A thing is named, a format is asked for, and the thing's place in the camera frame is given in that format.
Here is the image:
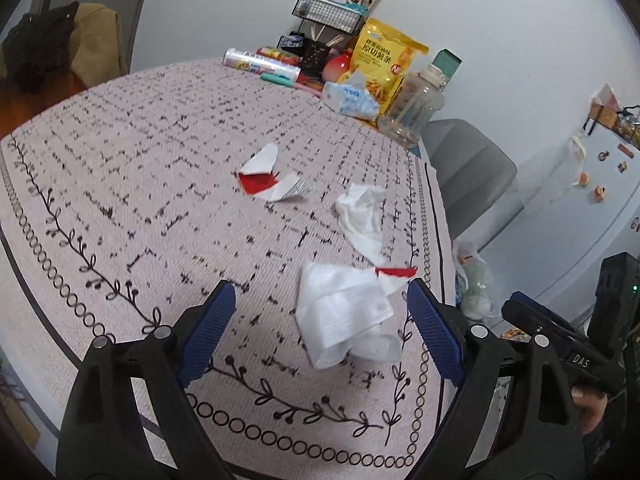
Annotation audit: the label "clear bag white contents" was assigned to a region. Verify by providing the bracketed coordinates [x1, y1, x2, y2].
[452, 240, 500, 321]

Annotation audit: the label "person's right hand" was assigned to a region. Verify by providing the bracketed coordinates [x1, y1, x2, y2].
[570, 386, 608, 436]

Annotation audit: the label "black garment on chair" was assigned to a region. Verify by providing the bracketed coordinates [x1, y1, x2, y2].
[1, 1, 79, 94]

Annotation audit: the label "black wire mesh rack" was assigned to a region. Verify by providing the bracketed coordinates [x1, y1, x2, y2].
[292, 0, 366, 35]

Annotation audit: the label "white mesh bag on fridge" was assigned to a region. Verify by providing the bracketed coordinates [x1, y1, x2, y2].
[516, 133, 587, 216]

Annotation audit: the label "burger fridge magnet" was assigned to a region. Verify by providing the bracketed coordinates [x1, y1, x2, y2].
[578, 172, 589, 186]

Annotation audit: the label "green tall box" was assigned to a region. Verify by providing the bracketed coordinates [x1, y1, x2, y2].
[432, 49, 462, 80]

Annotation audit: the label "red white wrapper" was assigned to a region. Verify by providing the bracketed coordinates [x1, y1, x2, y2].
[238, 143, 310, 203]

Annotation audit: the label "red peach ornament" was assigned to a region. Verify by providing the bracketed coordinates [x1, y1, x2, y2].
[322, 51, 352, 82]

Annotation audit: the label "orange fridge magnet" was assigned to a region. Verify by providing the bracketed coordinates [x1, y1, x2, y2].
[593, 185, 605, 203]

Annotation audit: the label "blue tissue pack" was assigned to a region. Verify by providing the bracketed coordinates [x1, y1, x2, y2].
[321, 70, 380, 122]

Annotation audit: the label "white roll package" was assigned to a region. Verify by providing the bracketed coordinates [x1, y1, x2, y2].
[222, 49, 300, 82]

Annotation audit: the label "white refrigerator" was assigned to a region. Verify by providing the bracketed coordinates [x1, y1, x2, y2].
[480, 126, 639, 321]

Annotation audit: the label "patterned pink tablecloth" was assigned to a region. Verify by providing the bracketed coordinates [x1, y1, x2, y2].
[1, 61, 454, 479]

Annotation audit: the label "teal pen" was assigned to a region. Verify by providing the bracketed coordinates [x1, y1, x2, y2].
[260, 73, 296, 88]

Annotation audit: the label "yellow snack bag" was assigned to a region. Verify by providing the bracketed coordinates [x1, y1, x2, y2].
[337, 18, 430, 116]

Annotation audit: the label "grey upholstered chair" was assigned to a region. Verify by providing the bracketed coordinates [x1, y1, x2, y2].
[420, 119, 518, 238]

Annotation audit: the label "small crumpled white tissue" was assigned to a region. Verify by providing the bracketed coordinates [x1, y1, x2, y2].
[334, 183, 385, 266]

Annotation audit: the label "chair with brown jacket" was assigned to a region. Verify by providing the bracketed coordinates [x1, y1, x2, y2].
[1, 1, 128, 136]

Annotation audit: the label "clear plastic jar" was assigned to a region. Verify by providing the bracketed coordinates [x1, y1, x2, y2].
[378, 64, 448, 148]

